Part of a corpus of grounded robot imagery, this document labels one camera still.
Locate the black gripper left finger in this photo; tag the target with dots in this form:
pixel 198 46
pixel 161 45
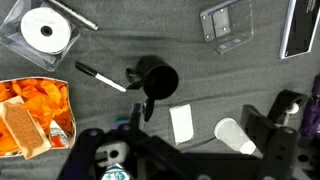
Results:
pixel 136 116

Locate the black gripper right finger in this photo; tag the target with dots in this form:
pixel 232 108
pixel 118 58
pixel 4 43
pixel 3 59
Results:
pixel 258 123

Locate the clear square plastic container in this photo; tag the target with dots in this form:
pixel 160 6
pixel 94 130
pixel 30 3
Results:
pixel 50 61

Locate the white paper cup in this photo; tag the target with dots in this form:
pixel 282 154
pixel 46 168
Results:
pixel 231 133

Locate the black cup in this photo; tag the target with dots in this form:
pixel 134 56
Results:
pixel 160 80

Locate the white rectangular block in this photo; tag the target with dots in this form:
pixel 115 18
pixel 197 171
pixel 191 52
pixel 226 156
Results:
pixel 181 123

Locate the purple folded umbrella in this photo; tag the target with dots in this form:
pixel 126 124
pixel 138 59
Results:
pixel 312 113

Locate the black marker pen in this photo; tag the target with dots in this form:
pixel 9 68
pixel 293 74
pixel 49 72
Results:
pixel 86 70

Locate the grey table cloth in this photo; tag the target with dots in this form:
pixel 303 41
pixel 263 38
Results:
pixel 200 76

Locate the orange snack bag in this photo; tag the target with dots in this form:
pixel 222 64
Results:
pixel 43 91

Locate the black tablet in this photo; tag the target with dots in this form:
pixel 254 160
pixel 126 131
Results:
pixel 301 28

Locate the wooden block with orange pattern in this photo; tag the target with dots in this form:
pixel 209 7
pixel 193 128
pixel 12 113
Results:
pixel 23 130

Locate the white tape roll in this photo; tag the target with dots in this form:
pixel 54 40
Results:
pixel 33 23

